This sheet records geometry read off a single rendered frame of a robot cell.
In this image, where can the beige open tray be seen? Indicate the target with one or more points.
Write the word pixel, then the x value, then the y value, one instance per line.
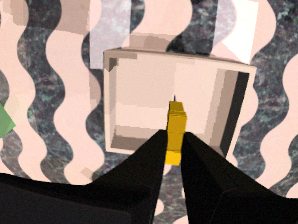
pixel 138 86

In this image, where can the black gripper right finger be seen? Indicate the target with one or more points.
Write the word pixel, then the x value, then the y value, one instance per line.
pixel 216 192

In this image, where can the green rectangular block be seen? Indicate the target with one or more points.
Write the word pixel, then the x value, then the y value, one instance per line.
pixel 6 123

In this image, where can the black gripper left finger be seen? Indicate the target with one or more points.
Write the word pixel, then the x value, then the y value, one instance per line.
pixel 127 194

